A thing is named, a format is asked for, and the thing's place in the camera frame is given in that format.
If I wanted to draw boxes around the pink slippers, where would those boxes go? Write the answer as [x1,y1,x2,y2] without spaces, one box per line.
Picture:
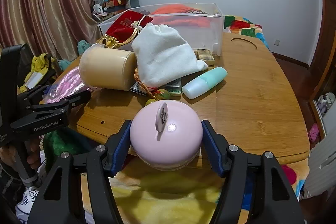
[308,123,319,142]

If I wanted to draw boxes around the person's left hand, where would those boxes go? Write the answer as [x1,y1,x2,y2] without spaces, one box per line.
[26,137,42,170]

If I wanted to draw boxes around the orange jacket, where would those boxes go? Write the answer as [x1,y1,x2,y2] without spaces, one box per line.
[150,4,210,28]

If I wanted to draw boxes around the beige cylindrical jar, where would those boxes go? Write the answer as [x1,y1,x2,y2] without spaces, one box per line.
[79,44,137,90]

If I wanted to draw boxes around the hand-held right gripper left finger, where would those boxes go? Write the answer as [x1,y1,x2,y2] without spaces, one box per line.
[30,119,133,224]

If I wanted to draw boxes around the green cloth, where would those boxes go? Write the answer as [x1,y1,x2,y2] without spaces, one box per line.
[43,130,92,161]

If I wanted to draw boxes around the green walnut bead string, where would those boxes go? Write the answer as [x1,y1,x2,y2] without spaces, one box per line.
[134,69,171,106]

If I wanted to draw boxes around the clear plastic storage bin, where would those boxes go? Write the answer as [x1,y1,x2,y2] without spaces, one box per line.
[98,2,225,56]

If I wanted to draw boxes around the striped pink curtain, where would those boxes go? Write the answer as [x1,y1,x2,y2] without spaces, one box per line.
[0,0,105,62]

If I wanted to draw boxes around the white drawstring pouch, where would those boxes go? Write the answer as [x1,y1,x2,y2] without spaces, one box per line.
[131,22,209,88]

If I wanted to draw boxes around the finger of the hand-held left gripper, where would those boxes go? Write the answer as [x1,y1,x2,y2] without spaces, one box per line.
[9,106,71,137]
[16,85,91,112]

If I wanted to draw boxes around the yellow cloth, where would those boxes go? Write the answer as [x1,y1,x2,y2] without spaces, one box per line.
[17,53,57,93]

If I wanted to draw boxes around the round cosmetic jar with lid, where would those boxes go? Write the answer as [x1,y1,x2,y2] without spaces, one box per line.
[130,101,204,171]

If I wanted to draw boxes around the small brown box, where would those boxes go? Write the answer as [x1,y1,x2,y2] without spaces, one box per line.
[196,49,215,65]

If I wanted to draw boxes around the gold trophy figurine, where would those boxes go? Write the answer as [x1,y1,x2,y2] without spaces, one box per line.
[104,10,154,48]

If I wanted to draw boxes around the green card box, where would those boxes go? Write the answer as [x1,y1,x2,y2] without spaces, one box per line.
[130,78,183,96]

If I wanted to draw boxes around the white printed cloth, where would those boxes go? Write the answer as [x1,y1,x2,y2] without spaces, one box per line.
[16,186,40,224]

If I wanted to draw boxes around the teal plush toy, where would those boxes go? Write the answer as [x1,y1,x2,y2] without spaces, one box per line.
[77,40,91,55]

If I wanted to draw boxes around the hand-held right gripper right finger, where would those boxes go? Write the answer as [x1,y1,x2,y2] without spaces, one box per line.
[201,119,306,224]

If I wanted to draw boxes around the teal and white bottle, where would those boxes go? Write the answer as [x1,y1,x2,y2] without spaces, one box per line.
[182,67,228,99]

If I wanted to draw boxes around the wooden desk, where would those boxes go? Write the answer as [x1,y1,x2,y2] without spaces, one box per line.
[64,32,311,169]

